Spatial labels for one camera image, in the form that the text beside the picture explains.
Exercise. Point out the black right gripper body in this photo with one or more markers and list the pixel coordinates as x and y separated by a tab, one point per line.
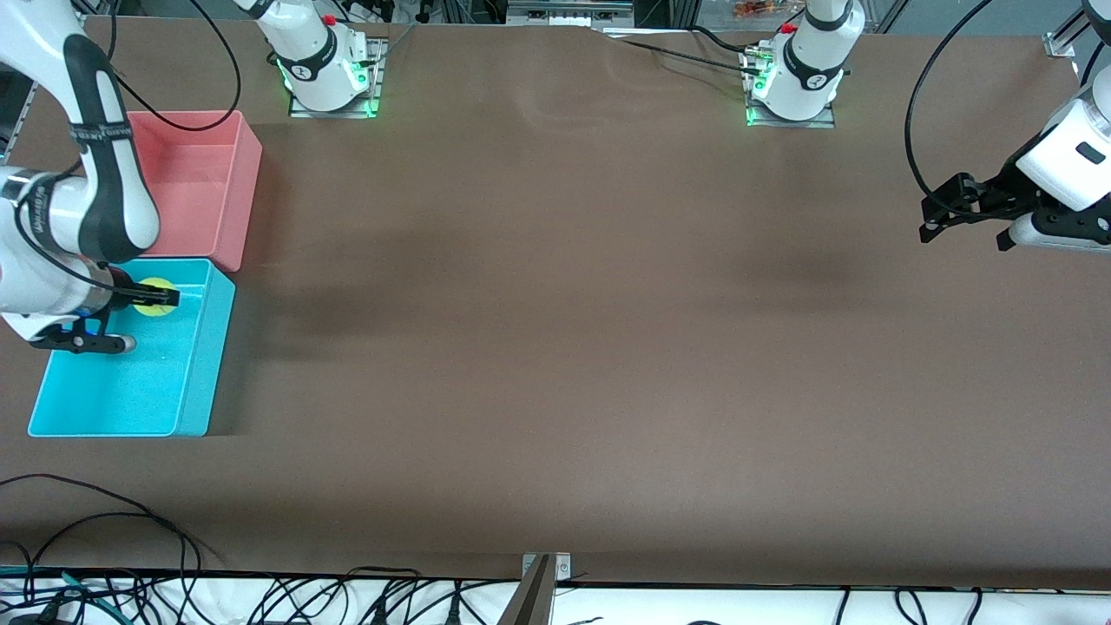
124	287

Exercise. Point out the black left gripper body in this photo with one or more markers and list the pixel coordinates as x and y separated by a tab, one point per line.
998	190

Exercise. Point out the yellow-green tennis ball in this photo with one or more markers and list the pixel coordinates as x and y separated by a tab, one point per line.
154	285

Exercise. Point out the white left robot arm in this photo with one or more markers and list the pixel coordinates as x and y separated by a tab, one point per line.
816	61

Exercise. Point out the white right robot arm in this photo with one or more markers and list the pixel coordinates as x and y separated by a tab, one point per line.
104	174

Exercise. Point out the blue plastic bin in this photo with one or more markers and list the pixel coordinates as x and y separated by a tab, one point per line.
130	391

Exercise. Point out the pink plastic bin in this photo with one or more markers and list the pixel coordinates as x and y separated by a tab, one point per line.
200	182

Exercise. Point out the orange objects in clear box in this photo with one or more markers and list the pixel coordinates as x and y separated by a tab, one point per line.
755	9

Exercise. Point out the metal equipment unit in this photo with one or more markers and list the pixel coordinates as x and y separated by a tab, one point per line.
564	10

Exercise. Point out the grey metal bar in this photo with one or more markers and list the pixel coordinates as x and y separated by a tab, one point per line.
531	603

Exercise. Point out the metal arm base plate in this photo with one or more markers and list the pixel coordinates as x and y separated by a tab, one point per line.
825	124
304	113

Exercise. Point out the aluminium corner bracket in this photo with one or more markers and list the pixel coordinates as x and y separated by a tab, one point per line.
1059	45

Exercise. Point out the silver table edge bracket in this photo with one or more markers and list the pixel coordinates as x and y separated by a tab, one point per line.
562	569

